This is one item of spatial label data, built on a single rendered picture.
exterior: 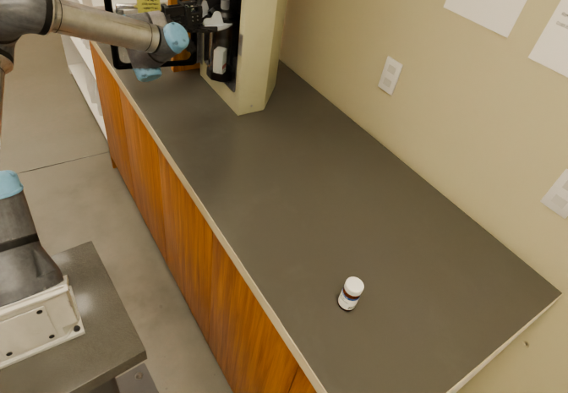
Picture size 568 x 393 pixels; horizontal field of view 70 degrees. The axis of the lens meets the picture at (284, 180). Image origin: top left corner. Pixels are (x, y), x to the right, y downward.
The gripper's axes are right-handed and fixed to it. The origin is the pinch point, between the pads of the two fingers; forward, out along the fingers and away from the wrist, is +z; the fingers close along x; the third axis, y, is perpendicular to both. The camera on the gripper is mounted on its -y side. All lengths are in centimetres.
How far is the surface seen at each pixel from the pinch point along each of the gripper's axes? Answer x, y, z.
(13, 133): 144, -118, -79
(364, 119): -35, -30, 42
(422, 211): -79, -31, 26
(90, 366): -78, -25, -68
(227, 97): -5.9, -25.9, -1.4
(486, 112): -75, -3, 43
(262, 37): -13.9, -1.1, 7.0
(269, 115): -17.6, -29.6, 9.5
